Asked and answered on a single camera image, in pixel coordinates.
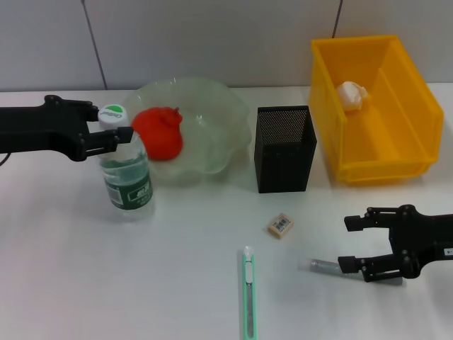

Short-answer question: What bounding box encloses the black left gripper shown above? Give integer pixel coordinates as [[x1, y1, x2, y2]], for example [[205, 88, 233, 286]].
[[0, 94, 135, 163]]

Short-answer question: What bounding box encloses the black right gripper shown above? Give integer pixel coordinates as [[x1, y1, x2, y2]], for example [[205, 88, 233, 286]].
[[337, 203, 453, 283]]

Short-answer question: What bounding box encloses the orange fruit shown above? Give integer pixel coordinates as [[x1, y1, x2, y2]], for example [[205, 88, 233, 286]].
[[131, 106, 185, 162]]

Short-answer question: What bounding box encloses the clear green-label water bottle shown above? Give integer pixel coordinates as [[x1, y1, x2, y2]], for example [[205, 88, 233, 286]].
[[97, 103, 156, 222]]

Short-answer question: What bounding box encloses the green utility knife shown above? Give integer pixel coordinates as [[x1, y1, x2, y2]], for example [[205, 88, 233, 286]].
[[241, 245, 259, 340]]

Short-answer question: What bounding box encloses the white paper ball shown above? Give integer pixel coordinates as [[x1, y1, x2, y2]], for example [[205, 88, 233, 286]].
[[335, 81, 373, 113]]

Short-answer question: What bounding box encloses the beige eraser with barcode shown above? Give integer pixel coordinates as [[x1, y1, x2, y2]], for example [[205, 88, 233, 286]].
[[267, 212, 295, 239]]

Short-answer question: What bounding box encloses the green glass fruit plate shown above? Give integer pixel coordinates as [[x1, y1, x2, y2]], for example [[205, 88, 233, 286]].
[[122, 76, 253, 177]]

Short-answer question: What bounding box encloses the black mesh pen holder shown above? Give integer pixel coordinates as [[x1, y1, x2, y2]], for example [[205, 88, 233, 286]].
[[253, 105, 319, 194]]

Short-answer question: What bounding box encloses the yellow plastic bin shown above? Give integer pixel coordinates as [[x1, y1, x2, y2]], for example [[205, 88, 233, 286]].
[[310, 34, 445, 186]]

